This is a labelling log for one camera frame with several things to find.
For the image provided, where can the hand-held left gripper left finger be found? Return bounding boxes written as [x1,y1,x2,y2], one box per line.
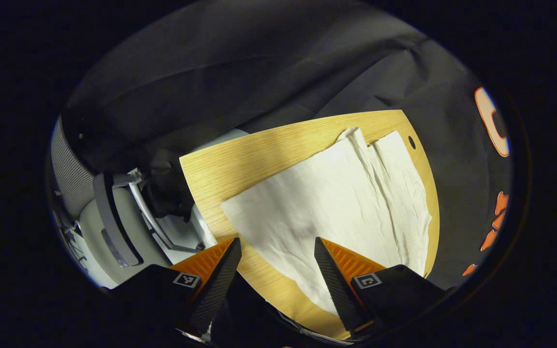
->
[109,237,243,339]

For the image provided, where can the grey office chair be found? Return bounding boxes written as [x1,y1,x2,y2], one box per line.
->
[48,114,219,290]

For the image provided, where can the white jeans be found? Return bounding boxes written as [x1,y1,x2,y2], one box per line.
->
[220,127,432,317]

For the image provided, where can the black backdrop cloth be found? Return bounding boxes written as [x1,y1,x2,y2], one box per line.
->
[63,0,513,290]

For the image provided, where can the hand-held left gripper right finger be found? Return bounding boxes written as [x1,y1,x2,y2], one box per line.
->
[314,237,446,337]

